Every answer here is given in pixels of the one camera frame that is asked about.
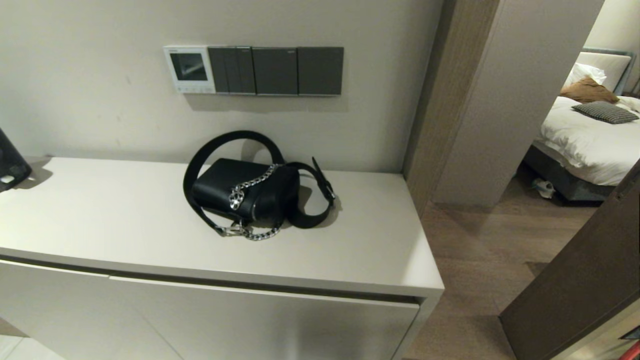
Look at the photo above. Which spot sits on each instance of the white wall thermostat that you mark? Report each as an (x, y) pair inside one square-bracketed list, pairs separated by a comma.
[(189, 85)]

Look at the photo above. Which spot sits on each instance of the white cabinet door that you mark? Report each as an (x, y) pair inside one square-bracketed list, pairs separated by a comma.
[(60, 310), (280, 330)]

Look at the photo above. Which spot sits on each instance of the white sideboard cabinet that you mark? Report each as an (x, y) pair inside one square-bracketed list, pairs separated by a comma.
[(125, 215)]

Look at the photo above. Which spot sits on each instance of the white sneaker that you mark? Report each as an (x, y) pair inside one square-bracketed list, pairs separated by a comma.
[(545, 187)]

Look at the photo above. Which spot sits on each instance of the bed with white duvet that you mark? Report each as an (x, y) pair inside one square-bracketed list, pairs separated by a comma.
[(585, 145)]

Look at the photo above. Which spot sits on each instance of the brown cushion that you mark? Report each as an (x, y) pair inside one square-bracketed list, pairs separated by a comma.
[(587, 91)]

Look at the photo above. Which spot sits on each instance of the dark brown wooden door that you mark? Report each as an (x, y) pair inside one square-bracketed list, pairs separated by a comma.
[(585, 280)]

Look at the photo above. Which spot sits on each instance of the small crumpled white pillow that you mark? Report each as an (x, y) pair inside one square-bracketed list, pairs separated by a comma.
[(585, 72)]

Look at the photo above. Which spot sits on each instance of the houndstooth pattern cushion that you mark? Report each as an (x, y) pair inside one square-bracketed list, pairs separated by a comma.
[(605, 112)]

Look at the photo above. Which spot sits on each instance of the black round mesh object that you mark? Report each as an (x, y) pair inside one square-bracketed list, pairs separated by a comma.
[(10, 165)]

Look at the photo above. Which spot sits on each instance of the large white pillow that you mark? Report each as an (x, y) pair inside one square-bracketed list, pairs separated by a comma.
[(612, 65)]

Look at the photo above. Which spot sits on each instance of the grey bed headboard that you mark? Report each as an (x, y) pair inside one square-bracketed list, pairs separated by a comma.
[(627, 75)]

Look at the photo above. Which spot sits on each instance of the red object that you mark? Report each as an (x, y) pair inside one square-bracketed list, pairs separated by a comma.
[(632, 354)]

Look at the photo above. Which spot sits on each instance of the dark grey square panel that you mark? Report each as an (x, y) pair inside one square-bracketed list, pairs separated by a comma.
[(275, 71), (320, 71)]

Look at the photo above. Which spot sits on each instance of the dark grey switch panel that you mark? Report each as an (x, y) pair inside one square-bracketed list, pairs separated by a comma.
[(231, 70)]

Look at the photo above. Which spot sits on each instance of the wooden door frame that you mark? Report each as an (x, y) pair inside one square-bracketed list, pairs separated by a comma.
[(440, 100)]

